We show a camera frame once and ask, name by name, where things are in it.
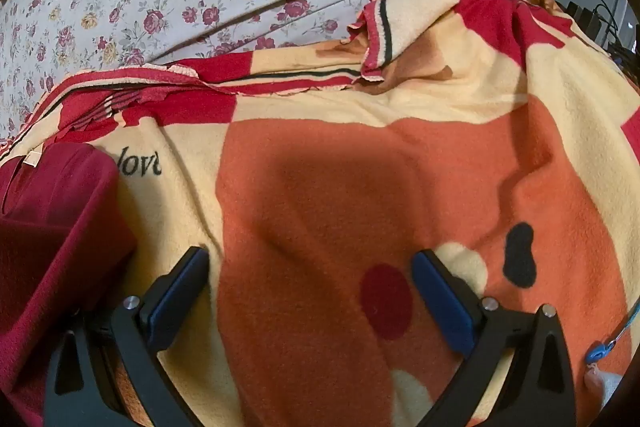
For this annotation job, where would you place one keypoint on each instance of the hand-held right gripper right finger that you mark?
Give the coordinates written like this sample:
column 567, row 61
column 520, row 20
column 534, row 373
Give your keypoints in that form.
column 442, row 302

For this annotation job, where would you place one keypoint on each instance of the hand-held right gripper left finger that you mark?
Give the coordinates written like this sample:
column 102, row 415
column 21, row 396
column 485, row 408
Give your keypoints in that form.
column 176, row 302

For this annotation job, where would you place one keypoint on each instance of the maroon garment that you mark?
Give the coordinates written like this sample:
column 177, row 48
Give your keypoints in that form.
column 55, row 232

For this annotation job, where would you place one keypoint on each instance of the red cream orange printed blanket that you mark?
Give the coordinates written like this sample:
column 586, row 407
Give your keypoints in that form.
column 350, row 182

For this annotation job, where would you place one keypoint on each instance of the white cloth piece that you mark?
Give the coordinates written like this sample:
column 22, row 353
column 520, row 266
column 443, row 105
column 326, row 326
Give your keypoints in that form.
column 602, row 382

